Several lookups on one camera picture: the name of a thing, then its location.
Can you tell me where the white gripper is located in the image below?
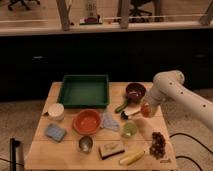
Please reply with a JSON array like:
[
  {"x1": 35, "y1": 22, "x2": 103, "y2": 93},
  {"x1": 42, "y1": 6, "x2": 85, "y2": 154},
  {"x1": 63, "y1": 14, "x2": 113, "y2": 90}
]
[{"x1": 144, "y1": 87, "x2": 164, "y2": 118}]

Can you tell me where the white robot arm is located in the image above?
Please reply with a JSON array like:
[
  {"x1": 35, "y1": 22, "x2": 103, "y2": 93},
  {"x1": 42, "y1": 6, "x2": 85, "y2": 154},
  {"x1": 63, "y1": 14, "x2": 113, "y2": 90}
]
[{"x1": 141, "y1": 70, "x2": 213, "y2": 132}]

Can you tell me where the green plastic cup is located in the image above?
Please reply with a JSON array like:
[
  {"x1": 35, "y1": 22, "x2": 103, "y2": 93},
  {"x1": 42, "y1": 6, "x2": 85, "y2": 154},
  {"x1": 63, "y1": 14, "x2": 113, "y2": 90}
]
[{"x1": 122, "y1": 122, "x2": 137, "y2": 138}]

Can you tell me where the small metal cup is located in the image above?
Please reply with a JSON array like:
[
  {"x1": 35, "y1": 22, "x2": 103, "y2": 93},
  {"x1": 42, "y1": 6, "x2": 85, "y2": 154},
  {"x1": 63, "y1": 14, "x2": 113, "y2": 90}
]
[{"x1": 79, "y1": 136, "x2": 93, "y2": 153}]

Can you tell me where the white paper cup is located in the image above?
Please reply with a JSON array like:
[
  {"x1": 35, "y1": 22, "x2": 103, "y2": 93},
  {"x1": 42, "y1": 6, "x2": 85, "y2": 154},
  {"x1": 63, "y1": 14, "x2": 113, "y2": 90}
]
[{"x1": 48, "y1": 103, "x2": 64, "y2": 121}]

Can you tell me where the dark purple bowl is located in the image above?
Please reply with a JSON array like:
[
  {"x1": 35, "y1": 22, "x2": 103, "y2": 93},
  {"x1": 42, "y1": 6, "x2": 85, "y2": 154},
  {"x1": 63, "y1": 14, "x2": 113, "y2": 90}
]
[{"x1": 126, "y1": 83, "x2": 146, "y2": 103}]

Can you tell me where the green cucumber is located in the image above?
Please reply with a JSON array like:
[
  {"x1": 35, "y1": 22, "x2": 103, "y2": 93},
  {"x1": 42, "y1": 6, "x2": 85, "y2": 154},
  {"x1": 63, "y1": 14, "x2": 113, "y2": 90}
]
[{"x1": 115, "y1": 102, "x2": 128, "y2": 113}]

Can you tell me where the dark grape bunch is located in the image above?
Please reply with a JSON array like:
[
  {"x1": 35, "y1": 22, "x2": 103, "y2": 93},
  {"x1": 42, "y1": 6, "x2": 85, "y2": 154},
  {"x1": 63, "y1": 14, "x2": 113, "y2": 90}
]
[{"x1": 149, "y1": 132, "x2": 166, "y2": 159}]

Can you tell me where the grey crumpled cloth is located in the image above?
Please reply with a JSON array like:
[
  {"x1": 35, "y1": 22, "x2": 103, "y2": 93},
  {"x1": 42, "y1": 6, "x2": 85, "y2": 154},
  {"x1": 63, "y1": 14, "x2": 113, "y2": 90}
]
[{"x1": 101, "y1": 110, "x2": 120, "y2": 131}]

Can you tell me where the wooden block eraser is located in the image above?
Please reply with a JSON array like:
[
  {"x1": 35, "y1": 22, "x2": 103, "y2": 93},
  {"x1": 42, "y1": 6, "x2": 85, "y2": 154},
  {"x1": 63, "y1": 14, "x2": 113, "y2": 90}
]
[{"x1": 99, "y1": 141, "x2": 125, "y2": 160}]

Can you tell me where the green plastic tray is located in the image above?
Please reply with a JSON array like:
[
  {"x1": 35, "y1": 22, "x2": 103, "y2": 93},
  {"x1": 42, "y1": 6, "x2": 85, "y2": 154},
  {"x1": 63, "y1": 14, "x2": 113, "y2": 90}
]
[{"x1": 57, "y1": 75, "x2": 109, "y2": 108}]

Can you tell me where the orange bowl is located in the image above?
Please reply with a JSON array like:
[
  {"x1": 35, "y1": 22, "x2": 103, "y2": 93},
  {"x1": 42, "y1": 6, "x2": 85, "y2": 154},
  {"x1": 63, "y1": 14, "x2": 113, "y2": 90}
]
[{"x1": 72, "y1": 109, "x2": 101, "y2": 135}]

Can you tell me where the blue sponge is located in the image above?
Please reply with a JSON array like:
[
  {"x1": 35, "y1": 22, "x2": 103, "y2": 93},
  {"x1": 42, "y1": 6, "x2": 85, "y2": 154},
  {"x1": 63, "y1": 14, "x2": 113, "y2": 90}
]
[{"x1": 44, "y1": 124, "x2": 67, "y2": 142}]

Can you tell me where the office chair right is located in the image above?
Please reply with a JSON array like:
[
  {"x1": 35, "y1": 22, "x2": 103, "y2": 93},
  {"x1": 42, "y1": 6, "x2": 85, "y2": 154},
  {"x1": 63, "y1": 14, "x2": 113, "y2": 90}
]
[{"x1": 129, "y1": 0, "x2": 156, "y2": 17}]

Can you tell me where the office chair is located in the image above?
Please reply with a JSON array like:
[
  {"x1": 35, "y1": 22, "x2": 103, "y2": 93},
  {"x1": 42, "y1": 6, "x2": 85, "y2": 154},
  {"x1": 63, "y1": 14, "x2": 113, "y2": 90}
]
[
  {"x1": 129, "y1": 0, "x2": 156, "y2": 17},
  {"x1": 7, "y1": 0, "x2": 40, "y2": 11}
]

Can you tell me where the white bottle on base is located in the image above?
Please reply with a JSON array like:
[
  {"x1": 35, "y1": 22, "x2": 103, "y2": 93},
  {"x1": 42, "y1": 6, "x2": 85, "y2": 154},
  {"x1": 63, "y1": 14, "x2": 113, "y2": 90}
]
[{"x1": 80, "y1": 0, "x2": 102, "y2": 25}]

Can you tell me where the office chair left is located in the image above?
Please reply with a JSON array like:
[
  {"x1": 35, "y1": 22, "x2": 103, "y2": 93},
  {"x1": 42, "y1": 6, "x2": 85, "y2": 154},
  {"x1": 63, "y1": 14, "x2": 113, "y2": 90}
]
[{"x1": 7, "y1": 0, "x2": 40, "y2": 11}]

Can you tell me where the black floor cable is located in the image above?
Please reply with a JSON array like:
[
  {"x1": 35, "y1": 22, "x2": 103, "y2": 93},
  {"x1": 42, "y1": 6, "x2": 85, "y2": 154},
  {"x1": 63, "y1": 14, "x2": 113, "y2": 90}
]
[{"x1": 169, "y1": 132, "x2": 213, "y2": 171}]

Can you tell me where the black stand post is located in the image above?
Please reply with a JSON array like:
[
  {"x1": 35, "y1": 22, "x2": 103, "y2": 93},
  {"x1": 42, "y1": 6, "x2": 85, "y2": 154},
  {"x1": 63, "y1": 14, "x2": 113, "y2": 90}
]
[{"x1": 10, "y1": 138, "x2": 21, "y2": 171}]

